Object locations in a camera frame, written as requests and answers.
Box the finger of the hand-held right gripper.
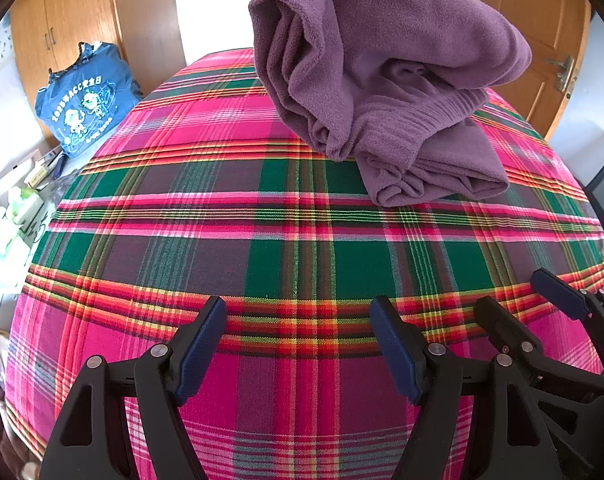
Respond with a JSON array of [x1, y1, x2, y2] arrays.
[[473, 296, 548, 378], [530, 268, 604, 376]]

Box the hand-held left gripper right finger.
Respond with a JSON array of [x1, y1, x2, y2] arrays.
[[369, 296, 565, 480]]

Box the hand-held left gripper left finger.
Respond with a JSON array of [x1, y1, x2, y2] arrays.
[[39, 296, 228, 480]]

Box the purple fleece pants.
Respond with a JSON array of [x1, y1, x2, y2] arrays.
[[248, 0, 533, 207]]

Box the pink plaid tablecloth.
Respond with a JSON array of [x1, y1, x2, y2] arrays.
[[2, 47, 604, 480]]

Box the blue printed tote bag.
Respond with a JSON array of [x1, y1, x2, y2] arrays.
[[34, 42, 145, 157]]

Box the wooden door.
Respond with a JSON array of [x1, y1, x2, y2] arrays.
[[471, 0, 594, 142]]

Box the wooden wardrobe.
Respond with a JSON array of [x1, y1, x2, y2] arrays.
[[9, 0, 189, 146]]

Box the metal door handle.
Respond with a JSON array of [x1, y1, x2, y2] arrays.
[[546, 55, 578, 95]]

